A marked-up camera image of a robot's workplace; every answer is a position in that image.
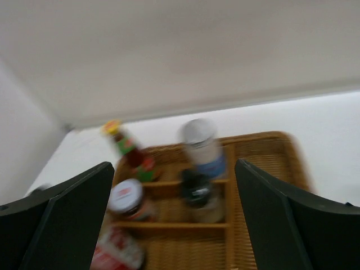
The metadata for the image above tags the tall dark vinegar bottle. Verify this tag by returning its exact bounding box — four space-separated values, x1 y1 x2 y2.
90 226 146 270

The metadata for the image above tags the white lid chili jar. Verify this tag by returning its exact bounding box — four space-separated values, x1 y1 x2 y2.
108 178 156 221

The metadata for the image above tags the yellow cap sauce bottle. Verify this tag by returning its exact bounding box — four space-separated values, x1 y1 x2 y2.
103 120 161 182

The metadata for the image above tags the black cap pepper shaker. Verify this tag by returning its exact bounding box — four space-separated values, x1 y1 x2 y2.
180 169 225 223

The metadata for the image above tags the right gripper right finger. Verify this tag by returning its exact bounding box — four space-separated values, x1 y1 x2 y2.
235 159 359 269

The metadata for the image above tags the wicker divided tray basket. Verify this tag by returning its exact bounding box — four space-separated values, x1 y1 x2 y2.
113 131 309 269

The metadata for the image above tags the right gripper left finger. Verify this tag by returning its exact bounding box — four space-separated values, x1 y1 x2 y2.
1 162 114 269

